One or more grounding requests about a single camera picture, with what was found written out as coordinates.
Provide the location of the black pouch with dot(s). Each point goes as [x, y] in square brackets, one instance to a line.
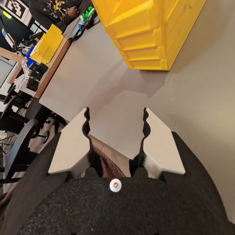
[77, 34]

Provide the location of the black power station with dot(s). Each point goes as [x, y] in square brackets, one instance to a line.
[90, 23]

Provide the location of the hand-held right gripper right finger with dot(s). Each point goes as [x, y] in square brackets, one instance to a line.
[161, 150]

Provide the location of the black computer monitor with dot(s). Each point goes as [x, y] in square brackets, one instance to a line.
[12, 33]

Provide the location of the blue object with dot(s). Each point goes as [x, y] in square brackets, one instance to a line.
[81, 24]

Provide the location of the green plastic object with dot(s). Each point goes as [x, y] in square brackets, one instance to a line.
[87, 14]

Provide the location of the black office chair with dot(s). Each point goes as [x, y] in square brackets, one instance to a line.
[11, 121]
[20, 143]

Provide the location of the blue plastic bin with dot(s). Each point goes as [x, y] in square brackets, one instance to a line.
[29, 56]

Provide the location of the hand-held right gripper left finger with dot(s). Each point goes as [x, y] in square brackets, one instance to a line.
[69, 150]

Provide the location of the grey desk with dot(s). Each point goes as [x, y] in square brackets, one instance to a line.
[91, 73]

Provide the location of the black white tag board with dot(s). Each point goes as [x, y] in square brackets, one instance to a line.
[14, 7]

